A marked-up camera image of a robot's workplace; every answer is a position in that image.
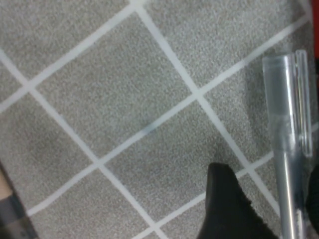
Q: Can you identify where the photo-covered brochure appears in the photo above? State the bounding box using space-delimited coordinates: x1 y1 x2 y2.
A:
0 161 36 239

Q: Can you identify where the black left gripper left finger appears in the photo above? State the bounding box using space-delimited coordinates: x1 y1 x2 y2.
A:
196 161 280 239

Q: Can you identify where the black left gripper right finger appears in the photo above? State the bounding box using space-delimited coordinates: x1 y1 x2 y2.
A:
305 166 319 225

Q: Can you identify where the grey white-grid tablecloth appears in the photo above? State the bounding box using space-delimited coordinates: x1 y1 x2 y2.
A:
0 0 319 239

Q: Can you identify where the grey translucent pen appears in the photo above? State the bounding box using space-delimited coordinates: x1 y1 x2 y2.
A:
262 49 315 239

